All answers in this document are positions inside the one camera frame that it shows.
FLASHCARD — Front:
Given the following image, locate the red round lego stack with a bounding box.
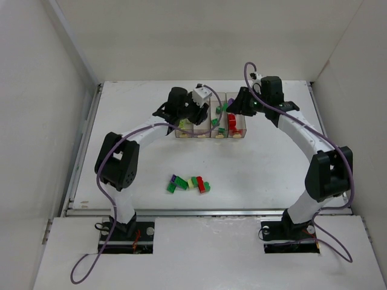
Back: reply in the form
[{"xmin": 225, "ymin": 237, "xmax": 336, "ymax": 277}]
[{"xmin": 227, "ymin": 114, "xmax": 237, "ymax": 131}]

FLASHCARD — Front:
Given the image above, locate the red green lego stack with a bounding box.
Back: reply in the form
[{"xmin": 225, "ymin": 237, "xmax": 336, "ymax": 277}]
[{"xmin": 187, "ymin": 176, "xmax": 211, "ymax": 194}]

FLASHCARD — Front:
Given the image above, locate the purple lime lego cluster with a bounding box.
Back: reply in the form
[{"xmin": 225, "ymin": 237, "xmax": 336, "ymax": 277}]
[{"xmin": 221, "ymin": 98, "xmax": 234, "ymax": 112}]

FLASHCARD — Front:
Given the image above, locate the green purple lego plate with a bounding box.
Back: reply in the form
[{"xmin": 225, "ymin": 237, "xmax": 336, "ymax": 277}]
[{"xmin": 166, "ymin": 175, "xmax": 189, "ymax": 193}]

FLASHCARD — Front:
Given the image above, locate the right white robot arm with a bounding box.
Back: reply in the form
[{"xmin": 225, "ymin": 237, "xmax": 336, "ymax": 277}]
[{"xmin": 227, "ymin": 72, "xmax": 353, "ymax": 241}]

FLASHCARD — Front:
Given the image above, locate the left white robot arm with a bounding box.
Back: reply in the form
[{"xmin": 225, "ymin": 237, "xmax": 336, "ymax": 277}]
[{"xmin": 94, "ymin": 85, "xmax": 213, "ymax": 239}]

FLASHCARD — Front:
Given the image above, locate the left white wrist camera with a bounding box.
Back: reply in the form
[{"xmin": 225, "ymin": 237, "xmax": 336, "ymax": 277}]
[{"xmin": 192, "ymin": 84, "xmax": 212, "ymax": 108}]

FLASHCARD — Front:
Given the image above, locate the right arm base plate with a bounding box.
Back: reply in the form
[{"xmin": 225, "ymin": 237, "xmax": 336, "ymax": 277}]
[{"xmin": 258, "ymin": 221, "xmax": 320, "ymax": 254}]

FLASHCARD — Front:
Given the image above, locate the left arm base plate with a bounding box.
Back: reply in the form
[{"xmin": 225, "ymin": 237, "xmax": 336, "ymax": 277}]
[{"xmin": 94, "ymin": 220, "xmax": 155, "ymax": 254}]

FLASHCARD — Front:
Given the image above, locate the aluminium rail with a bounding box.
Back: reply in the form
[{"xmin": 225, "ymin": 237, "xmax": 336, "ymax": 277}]
[{"xmin": 66, "ymin": 206, "xmax": 353, "ymax": 217}]

